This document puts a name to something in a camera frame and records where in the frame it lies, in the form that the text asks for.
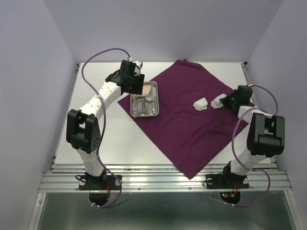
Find bagged beige gloves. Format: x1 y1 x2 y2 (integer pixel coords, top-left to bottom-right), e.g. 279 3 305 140
142 83 154 97

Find thin steel tweezers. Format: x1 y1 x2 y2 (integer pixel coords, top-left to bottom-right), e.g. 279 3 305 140
151 98 156 115

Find stainless steel instrument tray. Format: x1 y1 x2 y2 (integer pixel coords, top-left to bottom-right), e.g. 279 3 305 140
130 81 160 118

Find white gauze pad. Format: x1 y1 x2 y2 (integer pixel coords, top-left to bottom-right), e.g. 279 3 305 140
193 97 208 111
211 93 227 109

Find straight steel scissors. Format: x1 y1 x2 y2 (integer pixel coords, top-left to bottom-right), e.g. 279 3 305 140
132 100 142 116

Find long steel forceps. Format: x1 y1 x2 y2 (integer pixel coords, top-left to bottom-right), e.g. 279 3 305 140
139 99 148 115

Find purple surgical drape cloth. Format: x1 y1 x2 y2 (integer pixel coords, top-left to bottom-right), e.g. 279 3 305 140
118 60 248 179

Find clear suture packet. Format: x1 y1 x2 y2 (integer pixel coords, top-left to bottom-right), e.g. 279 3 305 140
145 91 156 102

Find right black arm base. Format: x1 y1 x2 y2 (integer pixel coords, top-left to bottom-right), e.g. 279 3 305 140
202 163 249 189

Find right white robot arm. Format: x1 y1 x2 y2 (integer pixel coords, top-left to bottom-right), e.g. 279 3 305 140
220 84 285 187

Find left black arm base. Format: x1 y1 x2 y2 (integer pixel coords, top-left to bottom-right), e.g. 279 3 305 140
75 172 122 191

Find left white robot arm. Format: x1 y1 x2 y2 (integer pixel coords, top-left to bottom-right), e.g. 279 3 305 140
66 60 144 191

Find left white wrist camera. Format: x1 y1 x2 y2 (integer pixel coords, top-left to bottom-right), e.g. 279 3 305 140
131 60 143 70

